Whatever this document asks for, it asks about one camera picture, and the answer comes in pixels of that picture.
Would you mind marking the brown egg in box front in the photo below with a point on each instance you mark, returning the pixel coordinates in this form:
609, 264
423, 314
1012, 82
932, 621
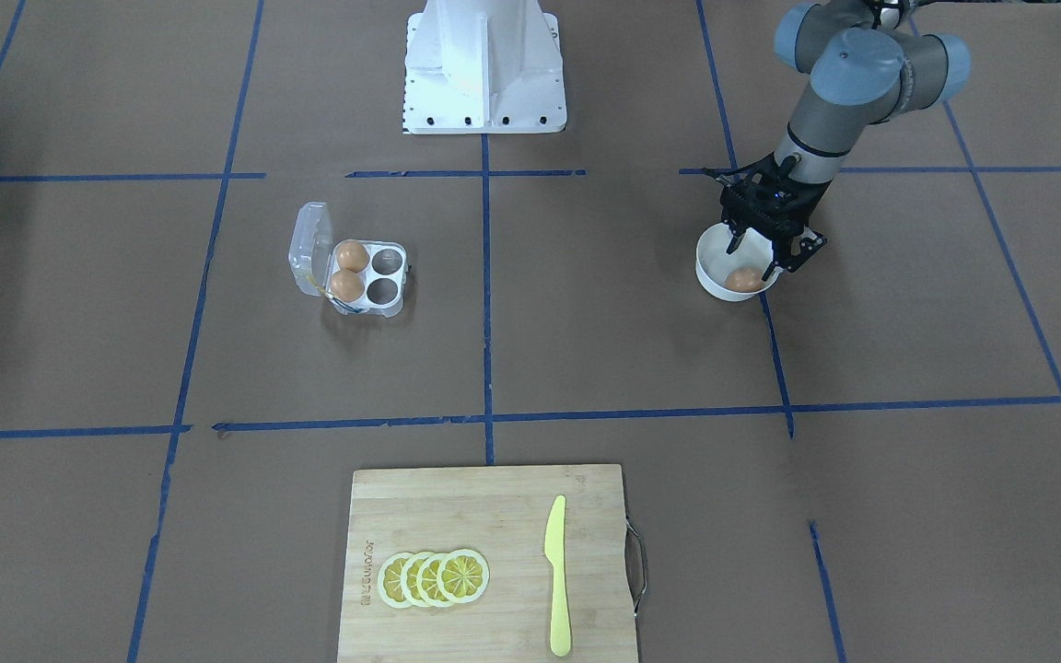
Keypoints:
346, 285

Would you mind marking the clear plastic egg box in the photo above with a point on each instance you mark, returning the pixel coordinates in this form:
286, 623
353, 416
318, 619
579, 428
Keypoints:
311, 262

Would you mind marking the brown egg in box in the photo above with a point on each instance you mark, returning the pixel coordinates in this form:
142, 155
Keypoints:
346, 285
351, 256

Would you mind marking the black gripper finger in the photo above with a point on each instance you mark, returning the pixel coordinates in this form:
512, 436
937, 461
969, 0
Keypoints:
791, 253
739, 230

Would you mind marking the brown egg from bowl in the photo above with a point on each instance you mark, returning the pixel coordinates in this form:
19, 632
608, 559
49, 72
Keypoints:
745, 280

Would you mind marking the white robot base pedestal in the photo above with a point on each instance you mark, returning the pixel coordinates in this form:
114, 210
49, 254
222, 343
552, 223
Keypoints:
483, 67

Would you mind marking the white ceramic bowl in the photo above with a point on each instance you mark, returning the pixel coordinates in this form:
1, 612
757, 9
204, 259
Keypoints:
713, 265

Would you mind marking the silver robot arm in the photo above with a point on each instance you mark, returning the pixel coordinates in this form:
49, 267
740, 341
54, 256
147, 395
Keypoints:
862, 70

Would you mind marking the wooden cutting board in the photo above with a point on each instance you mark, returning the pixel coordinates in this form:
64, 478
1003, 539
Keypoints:
488, 564

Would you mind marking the brown egg in box rear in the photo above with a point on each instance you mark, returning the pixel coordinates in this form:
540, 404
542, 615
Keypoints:
351, 256

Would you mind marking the yellow plastic knife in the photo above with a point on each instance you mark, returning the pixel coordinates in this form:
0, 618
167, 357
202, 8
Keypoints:
559, 627

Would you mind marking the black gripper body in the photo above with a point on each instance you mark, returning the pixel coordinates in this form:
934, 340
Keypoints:
808, 245

